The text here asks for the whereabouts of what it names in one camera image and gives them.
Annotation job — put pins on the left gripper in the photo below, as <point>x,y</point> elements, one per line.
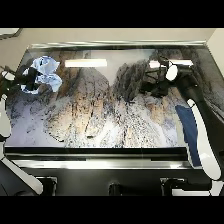
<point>31,78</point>

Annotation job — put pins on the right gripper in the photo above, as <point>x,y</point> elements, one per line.
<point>156,88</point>

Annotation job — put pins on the light blue shirt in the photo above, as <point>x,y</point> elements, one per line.
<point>50,71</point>

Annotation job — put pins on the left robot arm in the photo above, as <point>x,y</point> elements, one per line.
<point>3,116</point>

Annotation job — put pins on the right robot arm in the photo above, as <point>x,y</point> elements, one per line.
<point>206,146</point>

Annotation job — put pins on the dark blue garment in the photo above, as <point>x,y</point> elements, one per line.
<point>188,130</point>

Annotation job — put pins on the silver frame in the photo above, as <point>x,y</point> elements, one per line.
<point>100,163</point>

